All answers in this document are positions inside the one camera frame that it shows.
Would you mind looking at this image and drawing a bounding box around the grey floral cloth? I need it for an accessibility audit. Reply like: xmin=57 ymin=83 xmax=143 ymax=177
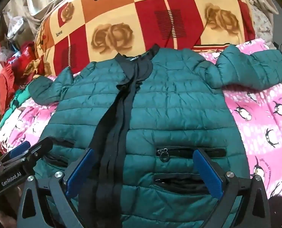
xmin=236 ymin=0 xmax=282 ymax=44

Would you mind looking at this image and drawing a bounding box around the beige lace cloth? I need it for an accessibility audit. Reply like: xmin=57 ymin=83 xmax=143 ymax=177
xmin=18 ymin=0 xmax=84 ymax=31

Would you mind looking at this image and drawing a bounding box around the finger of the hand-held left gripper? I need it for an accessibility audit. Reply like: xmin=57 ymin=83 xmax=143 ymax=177
xmin=9 ymin=141 xmax=32 ymax=159
xmin=28 ymin=137 xmax=54 ymax=160

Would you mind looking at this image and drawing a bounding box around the orange red rose print blanket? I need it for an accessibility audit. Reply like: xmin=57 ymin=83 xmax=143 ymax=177
xmin=35 ymin=0 xmax=256 ymax=76

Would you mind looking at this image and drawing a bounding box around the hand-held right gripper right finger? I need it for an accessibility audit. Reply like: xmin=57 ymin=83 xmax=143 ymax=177
xmin=193 ymin=148 xmax=269 ymax=228

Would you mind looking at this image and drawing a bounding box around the bright green cloth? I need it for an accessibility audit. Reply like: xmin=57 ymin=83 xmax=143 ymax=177
xmin=8 ymin=85 xmax=35 ymax=114

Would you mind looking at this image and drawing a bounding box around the shiny red bag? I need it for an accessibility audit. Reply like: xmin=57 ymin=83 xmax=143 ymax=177
xmin=12 ymin=41 xmax=38 ymax=76

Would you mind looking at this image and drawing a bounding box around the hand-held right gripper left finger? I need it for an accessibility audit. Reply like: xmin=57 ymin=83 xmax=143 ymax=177
xmin=17 ymin=148 xmax=95 ymax=228

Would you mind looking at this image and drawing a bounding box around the green puffer jacket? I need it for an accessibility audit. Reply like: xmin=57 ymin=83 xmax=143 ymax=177
xmin=28 ymin=43 xmax=282 ymax=228

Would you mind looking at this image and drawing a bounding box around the red ruffled cloth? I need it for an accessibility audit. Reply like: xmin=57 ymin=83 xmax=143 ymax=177
xmin=0 ymin=62 xmax=19 ymax=108

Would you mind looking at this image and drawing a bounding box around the pink penguin print blanket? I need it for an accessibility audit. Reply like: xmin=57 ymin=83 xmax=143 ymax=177
xmin=0 ymin=38 xmax=282 ymax=228

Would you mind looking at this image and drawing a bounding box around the clear plastic bag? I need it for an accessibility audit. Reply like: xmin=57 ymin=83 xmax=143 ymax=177
xmin=5 ymin=11 xmax=25 ymax=37

